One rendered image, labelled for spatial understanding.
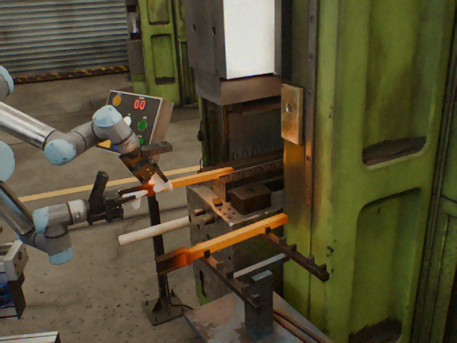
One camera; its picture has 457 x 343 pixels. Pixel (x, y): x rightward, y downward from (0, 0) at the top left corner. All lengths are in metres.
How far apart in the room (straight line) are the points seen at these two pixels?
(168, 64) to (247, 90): 4.90
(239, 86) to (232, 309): 0.72
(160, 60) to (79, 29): 3.22
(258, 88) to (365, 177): 0.47
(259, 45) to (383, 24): 0.37
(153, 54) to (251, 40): 4.94
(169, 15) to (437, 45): 5.07
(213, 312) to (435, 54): 1.03
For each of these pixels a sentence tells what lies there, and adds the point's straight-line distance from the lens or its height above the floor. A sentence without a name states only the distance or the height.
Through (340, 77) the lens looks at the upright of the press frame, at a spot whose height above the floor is 1.41.
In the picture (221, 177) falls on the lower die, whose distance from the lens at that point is 1.65.
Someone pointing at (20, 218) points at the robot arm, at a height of 0.99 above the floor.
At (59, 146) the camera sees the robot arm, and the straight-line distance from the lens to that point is 1.38.
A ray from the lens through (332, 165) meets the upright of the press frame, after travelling 1.31.
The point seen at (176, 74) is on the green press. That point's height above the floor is 0.47.
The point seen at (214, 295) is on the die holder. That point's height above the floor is 0.51.
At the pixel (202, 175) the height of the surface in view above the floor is 1.01.
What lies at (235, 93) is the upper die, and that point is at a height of 1.30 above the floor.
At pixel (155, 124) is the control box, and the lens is 1.96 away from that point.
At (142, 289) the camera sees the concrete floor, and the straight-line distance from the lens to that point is 2.80.
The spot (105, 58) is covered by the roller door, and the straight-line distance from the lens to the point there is 9.43.
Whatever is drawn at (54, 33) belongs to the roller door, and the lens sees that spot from 9.33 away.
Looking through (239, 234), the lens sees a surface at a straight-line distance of 1.34.
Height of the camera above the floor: 1.66
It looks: 23 degrees down
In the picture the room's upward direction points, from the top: 3 degrees counter-clockwise
